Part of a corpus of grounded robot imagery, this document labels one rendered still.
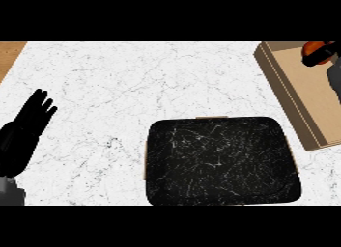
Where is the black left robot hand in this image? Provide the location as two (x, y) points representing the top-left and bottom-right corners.
(0, 88), (60, 178)

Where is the orange-red tomato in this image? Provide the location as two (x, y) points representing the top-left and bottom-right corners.
(302, 41), (337, 66)

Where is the brown cardboard box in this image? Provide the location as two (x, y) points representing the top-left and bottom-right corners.
(253, 41), (341, 152)

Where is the black tray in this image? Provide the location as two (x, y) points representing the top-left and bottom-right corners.
(144, 115), (303, 206)

